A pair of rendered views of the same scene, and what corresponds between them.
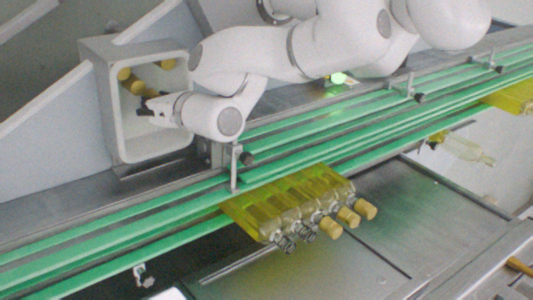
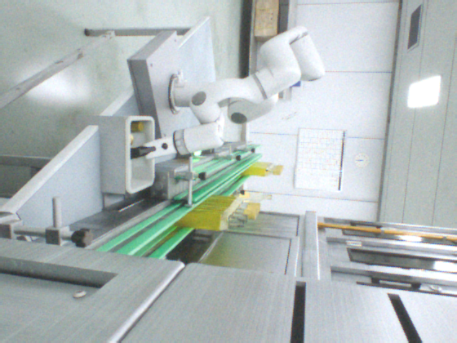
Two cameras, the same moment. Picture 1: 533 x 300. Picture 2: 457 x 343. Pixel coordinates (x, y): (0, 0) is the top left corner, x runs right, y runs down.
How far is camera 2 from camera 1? 75 cm
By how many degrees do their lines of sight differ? 40
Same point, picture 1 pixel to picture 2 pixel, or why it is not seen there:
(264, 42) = (241, 82)
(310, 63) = (270, 86)
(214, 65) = (219, 95)
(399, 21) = not seen: hidden behind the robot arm
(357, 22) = (293, 61)
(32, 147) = (68, 185)
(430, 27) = (311, 67)
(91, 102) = (96, 153)
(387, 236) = not seen: hidden behind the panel
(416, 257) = not seen: hidden behind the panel
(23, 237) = (96, 240)
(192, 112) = (196, 132)
